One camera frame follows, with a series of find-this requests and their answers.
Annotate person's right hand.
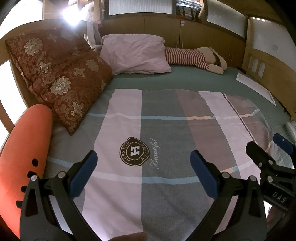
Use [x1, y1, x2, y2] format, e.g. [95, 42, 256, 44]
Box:
[266, 206, 290, 232]

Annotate person's left hand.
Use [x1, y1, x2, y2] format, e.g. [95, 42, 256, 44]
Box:
[109, 232, 147, 241]

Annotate white round device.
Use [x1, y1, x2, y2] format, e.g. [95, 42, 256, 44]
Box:
[285, 121, 296, 143]

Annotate white flat board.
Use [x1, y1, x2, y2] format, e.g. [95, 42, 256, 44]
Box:
[236, 73, 276, 106]

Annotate orange carrot plush pillow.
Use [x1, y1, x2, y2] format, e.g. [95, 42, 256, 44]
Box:
[1, 104, 53, 237]

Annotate wooden headboard cabinet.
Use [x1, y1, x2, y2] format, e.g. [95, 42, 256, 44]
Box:
[102, 16, 295, 117]

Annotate plaid patchwork bed quilt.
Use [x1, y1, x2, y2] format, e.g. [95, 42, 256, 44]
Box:
[45, 89, 290, 240]

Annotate striped rag doll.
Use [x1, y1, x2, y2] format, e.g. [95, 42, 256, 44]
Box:
[165, 47, 228, 74]

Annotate brown floral brocade pillow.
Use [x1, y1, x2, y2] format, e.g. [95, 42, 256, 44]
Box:
[6, 28, 113, 135]

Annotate pink bed pillow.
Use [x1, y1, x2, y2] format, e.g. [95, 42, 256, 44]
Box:
[100, 34, 171, 75]

